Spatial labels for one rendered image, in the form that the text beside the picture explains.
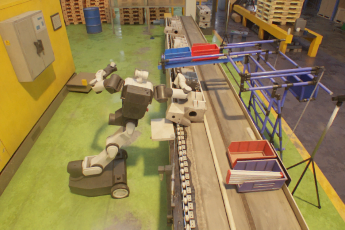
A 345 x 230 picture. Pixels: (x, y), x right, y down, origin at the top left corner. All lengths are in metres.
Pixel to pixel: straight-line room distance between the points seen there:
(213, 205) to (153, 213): 0.96
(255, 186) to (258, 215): 0.19
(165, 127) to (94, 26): 6.89
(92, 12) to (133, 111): 6.87
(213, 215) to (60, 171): 2.07
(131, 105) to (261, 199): 1.24
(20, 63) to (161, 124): 1.98
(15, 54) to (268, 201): 3.08
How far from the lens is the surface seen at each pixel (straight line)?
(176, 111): 2.05
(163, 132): 2.05
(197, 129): 2.16
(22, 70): 3.24
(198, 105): 2.17
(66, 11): 10.69
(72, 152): 3.25
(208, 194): 1.69
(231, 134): 2.17
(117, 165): 2.64
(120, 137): 2.22
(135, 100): 1.80
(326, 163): 3.45
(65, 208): 2.71
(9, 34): 3.11
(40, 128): 3.78
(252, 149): 2.00
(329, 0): 14.55
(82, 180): 2.64
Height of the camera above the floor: 2.15
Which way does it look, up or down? 33 degrees down
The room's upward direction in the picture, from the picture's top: straight up
